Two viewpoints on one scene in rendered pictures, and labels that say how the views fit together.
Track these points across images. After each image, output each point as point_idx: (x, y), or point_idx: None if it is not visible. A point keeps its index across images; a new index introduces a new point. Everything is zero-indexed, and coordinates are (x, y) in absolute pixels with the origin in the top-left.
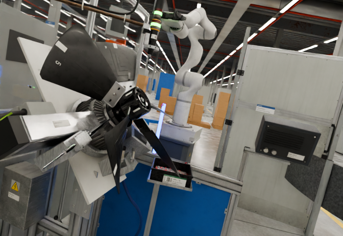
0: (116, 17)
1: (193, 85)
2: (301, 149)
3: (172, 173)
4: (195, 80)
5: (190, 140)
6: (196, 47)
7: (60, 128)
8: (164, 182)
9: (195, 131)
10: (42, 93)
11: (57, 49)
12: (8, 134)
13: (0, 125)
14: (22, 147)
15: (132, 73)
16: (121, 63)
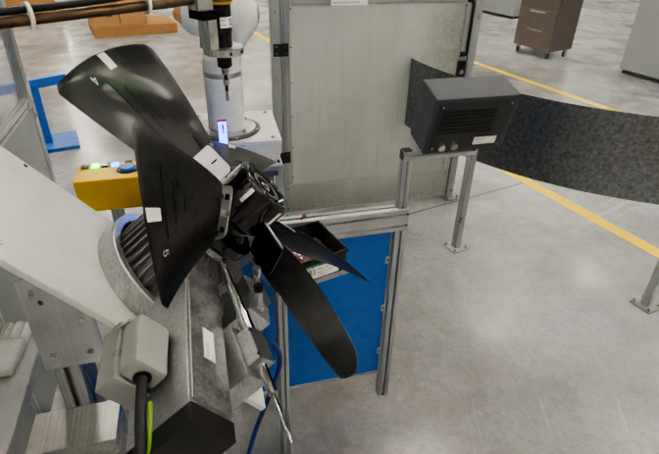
0: (128, 10)
1: (240, 33)
2: (492, 126)
3: (314, 262)
4: (242, 20)
5: (275, 160)
6: None
7: (217, 355)
8: None
9: (278, 136)
10: (59, 293)
11: (153, 227)
12: (206, 442)
13: (179, 438)
14: None
15: (195, 124)
16: (160, 112)
